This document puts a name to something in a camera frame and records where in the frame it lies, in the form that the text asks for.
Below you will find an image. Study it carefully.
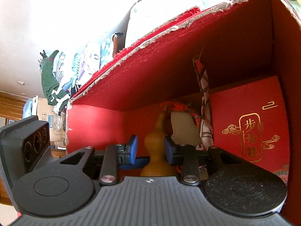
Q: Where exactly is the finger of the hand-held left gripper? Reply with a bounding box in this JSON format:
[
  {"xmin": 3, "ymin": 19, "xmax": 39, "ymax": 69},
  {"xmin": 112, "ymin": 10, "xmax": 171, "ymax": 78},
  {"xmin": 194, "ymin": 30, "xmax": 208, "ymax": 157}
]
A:
[{"xmin": 119, "ymin": 157, "xmax": 150, "ymax": 170}]

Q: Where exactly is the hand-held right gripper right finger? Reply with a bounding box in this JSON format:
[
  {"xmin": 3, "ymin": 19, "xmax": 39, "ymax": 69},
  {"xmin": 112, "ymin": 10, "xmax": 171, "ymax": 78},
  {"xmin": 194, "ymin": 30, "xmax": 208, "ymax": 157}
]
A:
[{"xmin": 163, "ymin": 135, "xmax": 245, "ymax": 186}]

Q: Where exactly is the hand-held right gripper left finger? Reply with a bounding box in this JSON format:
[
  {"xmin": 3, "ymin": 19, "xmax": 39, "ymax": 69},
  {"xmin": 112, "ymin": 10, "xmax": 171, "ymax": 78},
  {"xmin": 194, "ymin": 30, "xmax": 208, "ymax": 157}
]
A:
[{"xmin": 60, "ymin": 135, "xmax": 139, "ymax": 186}]

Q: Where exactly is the yellow wooden gourd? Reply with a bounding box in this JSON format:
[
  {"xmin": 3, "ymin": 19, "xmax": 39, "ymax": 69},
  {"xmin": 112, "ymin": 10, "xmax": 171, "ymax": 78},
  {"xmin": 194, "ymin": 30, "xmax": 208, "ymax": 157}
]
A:
[{"xmin": 140, "ymin": 112, "xmax": 179, "ymax": 177}]

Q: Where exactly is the white red patterned packet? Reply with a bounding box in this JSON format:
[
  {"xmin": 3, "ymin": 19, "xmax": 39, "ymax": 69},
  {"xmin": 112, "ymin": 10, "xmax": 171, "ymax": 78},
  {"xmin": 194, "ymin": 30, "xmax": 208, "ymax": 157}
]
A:
[{"xmin": 192, "ymin": 47, "xmax": 214, "ymax": 151}]

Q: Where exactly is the red gift box gold print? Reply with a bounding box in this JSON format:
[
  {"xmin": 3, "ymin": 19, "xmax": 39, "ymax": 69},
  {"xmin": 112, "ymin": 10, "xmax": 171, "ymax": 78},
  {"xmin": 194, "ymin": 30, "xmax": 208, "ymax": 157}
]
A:
[{"xmin": 208, "ymin": 75, "xmax": 291, "ymax": 184}]

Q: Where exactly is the red cardboard box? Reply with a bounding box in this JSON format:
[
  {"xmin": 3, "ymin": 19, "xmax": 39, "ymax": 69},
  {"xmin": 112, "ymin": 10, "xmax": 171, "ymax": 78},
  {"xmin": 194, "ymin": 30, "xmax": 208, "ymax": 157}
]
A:
[{"xmin": 66, "ymin": 0, "xmax": 301, "ymax": 222}]

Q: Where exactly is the light blue garment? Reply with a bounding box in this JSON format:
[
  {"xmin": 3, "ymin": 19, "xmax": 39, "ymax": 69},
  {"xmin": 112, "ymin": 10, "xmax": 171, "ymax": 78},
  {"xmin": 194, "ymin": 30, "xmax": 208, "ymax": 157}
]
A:
[{"xmin": 22, "ymin": 96, "xmax": 38, "ymax": 119}]

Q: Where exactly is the wooden cabinet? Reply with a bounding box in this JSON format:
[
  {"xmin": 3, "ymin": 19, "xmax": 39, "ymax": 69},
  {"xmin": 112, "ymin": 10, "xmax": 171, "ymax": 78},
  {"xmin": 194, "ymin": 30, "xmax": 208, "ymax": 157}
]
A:
[{"xmin": 0, "ymin": 91, "xmax": 26, "ymax": 125}]

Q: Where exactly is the brown cardboard carton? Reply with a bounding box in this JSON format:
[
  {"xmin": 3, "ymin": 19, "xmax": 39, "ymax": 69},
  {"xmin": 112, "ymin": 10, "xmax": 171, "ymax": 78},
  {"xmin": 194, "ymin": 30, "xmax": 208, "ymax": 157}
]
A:
[{"xmin": 38, "ymin": 96, "xmax": 67, "ymax": 146}]

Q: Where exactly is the green striped sweater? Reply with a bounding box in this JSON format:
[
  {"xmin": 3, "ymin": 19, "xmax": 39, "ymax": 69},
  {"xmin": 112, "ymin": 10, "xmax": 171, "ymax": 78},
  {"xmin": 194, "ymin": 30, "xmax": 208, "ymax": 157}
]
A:
[{"xmin": 39, "ymin": 50, "xmax": 71, "ymax": 106}]

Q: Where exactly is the pile of patterned clothes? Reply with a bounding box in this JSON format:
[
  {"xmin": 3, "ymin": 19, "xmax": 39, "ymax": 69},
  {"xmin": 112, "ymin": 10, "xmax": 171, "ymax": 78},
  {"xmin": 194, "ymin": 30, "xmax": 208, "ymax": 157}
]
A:
[{"xmin": 53, "ymin": 52, "xmax": 81, "ymax": 92}]

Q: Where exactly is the purple packet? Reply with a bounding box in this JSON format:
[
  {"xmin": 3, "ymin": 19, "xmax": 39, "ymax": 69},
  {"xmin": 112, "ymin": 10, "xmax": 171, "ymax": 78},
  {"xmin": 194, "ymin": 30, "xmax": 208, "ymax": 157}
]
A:
[{"xmin": 80, "ymin": 42, "xmax": 100, "ymax": 85}]

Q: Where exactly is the blue floral packet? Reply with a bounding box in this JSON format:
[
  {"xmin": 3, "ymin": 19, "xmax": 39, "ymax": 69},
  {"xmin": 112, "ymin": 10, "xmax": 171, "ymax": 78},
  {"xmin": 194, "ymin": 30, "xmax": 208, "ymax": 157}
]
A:
[{"xmin": 100, "ymin": 33, "xmax": 124, "ymax": 69}]

